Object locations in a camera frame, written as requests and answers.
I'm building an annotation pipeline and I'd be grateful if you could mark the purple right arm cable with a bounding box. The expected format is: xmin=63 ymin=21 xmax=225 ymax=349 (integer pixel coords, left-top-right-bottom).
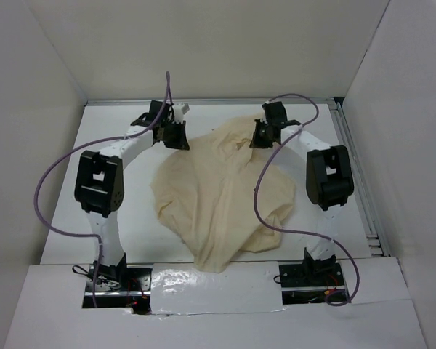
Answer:
xmin=253 ymin=93 xmax=363 ymax=308

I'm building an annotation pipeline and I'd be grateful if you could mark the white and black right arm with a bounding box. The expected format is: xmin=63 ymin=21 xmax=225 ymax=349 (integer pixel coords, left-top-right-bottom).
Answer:
xmin=250 ymin=101 xmax=354 ymax=285

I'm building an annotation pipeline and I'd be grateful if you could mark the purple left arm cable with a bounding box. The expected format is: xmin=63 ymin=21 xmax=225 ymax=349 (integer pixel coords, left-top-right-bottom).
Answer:
xmin=34 ymin=71 xmax=174 ymax=310

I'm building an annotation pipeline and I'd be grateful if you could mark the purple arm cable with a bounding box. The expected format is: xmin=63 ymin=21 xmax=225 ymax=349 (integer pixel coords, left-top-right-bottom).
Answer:
xmin=34 ymin=71 xmax=174 ymax=310
xmin=253 ymin=93 xmax=363 ymax=308

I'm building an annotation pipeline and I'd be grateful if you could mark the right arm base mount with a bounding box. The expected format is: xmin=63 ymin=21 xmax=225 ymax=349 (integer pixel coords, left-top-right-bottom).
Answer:
xmin=273 ymin=262 xmax=348 ymax=305

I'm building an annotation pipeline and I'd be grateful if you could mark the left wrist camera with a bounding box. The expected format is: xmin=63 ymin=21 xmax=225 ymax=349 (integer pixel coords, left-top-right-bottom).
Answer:
xmin=173 ymin=103 xmax=190 ymax=121

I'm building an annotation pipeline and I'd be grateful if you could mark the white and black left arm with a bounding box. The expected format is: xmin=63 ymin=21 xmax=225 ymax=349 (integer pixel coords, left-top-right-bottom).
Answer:
xmin=74 ymin=100 xmax=190 ymax=290

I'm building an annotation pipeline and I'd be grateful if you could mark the cream yellow zip jacket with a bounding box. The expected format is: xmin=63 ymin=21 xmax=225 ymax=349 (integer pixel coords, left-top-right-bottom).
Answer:
xmin=150 ymin=116 xmax=296 ymax=273

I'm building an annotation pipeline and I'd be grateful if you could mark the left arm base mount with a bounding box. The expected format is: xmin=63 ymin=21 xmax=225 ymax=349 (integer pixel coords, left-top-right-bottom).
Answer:
xmin=72 ymin=265 xmax=153 ymax=315

